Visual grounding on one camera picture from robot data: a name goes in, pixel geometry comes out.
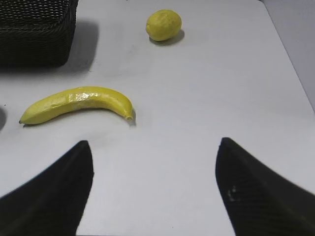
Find yellow lemon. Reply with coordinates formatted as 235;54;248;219
146;9;182;42

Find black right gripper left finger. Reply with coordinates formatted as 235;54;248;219
0;141;94;236

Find black wicker basket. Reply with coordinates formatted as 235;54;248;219
0;0;78;67

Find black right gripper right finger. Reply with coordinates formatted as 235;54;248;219
216;137;315;236

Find yellow banana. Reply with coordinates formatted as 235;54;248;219
19;87;134;125

